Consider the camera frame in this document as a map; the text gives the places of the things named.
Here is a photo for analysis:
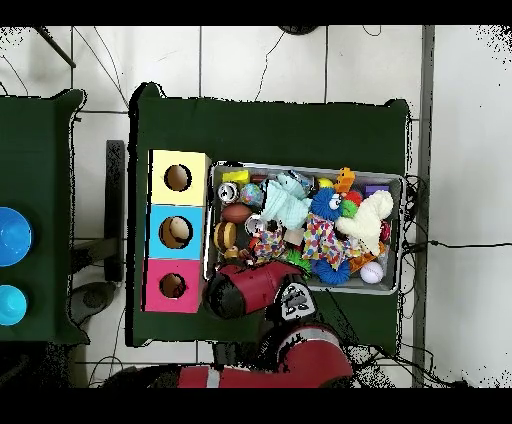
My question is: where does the brown toy football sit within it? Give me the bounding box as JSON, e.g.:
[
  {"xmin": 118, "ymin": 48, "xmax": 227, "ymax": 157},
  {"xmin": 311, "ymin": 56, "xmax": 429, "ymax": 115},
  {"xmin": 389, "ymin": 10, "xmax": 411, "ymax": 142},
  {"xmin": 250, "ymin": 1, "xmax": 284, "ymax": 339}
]
[{"xmin": 220, "ymin": 202, "xmax": 253, "ymax": 225}]

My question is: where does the blue plastic cup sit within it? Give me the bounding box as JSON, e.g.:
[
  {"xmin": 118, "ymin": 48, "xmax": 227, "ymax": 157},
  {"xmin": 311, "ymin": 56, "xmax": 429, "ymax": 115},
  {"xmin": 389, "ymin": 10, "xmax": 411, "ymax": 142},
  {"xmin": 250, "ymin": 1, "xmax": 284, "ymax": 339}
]
[{"xmin": 0, "ymin": 284, "xmax": 28, "ymax": 326}]

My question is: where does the black flat panel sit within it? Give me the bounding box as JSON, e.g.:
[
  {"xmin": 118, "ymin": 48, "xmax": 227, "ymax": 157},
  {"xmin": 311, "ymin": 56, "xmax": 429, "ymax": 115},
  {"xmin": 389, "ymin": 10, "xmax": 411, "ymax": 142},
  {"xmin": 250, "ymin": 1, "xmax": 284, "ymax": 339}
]
[{"xmin": 103, "ymin": 139, "xmax": 127, "ymax": 283}]

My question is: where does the black rod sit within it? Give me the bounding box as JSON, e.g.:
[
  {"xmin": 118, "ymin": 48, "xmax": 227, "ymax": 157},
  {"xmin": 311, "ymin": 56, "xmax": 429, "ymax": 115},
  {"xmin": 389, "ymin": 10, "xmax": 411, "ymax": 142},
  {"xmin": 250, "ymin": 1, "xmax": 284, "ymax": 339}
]
[{"xmin": 33, "ymin": 25, "xmax": 77, "ymax": 69}]

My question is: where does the orange plastic toy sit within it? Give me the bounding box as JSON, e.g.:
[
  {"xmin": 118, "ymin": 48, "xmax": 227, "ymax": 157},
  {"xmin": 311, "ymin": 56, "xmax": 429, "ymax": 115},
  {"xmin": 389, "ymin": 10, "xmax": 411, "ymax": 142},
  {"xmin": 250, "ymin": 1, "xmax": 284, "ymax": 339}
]
[{"xmin": 334, "ymin": 166, "xmax": 356, "ymax": 194}]

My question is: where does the small globe ball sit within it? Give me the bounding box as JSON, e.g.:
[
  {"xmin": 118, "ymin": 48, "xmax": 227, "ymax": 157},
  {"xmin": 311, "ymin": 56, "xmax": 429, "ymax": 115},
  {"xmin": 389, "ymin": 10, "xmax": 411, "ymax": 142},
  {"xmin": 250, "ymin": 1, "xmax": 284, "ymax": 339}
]
[{"xmin": 239, "ymin": 182, "xmax": 265, "ymax": 208}]

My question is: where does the dark green table cloth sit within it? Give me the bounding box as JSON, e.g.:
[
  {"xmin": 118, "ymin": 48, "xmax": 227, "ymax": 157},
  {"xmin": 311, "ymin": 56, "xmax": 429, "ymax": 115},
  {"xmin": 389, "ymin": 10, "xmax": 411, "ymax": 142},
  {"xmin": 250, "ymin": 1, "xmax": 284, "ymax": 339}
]
[
  {"xmin": 126, "ymin": 81, "xmax": 411, "ymax": 348},
  {"xmin": 0, "ymin": 88, "xmax": 91, "ymax": 345}
]

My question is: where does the shallow wire mesh bin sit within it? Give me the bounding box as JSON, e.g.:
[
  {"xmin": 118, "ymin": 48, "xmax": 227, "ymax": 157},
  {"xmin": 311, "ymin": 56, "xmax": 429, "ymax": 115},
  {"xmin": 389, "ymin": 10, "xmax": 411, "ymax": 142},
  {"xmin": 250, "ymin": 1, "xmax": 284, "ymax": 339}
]
[{"xmin": 203, "ymin": 161, "xmax": 406, "ymax": 296}]

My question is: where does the mint green waffle cloth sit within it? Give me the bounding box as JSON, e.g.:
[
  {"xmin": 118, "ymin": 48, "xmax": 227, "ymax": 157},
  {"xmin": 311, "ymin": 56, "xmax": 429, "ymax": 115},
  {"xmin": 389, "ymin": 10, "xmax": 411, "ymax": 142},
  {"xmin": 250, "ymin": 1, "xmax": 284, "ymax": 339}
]
[{"xmin": 259, "ymin": 172, "xmax": 314, "ymax": 231}]

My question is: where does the blue plastic bowl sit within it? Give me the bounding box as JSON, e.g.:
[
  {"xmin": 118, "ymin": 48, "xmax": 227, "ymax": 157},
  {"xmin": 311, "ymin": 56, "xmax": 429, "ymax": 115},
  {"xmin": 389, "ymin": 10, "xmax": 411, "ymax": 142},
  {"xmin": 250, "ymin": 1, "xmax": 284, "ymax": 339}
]
[{"xmin": 0, "ymin": 206, "xmax": 34, "ymax": 268}]

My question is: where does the wooden toy hamburger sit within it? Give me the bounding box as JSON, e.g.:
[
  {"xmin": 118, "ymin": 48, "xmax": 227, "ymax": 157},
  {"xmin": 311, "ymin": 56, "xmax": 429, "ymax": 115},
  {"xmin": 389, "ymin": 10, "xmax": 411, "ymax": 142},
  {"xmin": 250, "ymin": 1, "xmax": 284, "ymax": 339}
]
[{"xmin": 213, "ymin": 220, "xmax": 238, "ymax": 251}]

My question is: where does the wooden box with three holes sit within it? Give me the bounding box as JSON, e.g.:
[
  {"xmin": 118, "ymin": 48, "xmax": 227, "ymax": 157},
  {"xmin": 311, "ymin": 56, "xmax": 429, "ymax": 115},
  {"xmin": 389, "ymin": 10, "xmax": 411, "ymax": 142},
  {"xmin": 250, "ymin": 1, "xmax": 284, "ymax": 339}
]
[{"xmin": 142, "ymin": 149, "xmax": 212, "ymax": 314}]

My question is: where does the polka-dot fabric cloth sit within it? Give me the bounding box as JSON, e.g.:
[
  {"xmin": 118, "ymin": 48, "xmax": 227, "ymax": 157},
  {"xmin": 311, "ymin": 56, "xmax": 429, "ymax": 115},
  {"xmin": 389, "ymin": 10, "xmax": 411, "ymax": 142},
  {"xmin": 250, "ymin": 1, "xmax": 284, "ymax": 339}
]
[{"xmin": 301, "ymin": 213, "xmax": 363, "ymax": 270}]

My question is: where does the black cable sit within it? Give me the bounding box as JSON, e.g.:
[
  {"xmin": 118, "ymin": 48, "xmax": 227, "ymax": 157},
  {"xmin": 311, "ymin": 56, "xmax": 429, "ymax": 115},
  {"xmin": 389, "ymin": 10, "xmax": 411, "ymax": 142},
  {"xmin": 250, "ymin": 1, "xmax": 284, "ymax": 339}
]
[{"xmin": 403, "ymin": 238, "xmax": 512, "ymax": 255}]

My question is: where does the cream waffle cloth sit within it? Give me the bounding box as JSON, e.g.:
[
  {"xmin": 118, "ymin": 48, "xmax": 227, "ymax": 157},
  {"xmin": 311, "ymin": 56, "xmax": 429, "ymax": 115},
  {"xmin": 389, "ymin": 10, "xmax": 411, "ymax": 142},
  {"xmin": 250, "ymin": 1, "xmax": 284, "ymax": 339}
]
[{"xmin": 334, "ymin": 189, "xmax": 396, "ymax": 256}]

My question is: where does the blue spiky rubber ball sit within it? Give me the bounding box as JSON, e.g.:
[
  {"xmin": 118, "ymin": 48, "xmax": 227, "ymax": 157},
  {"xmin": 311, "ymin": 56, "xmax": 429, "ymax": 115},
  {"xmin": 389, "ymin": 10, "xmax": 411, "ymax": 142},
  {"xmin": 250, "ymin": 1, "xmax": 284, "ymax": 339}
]
[{"xmin": 310, "ymin": 186, "xmax": 344, "ymax": 222}]

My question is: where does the dark grey stand foot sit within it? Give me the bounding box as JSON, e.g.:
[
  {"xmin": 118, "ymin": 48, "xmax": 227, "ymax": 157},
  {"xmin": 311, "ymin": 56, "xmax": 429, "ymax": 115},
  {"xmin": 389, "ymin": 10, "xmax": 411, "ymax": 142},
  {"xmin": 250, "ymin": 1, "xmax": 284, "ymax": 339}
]
[{"xmin": 68, "ymin": 281, "xmax": 118, "ymax": 326}]

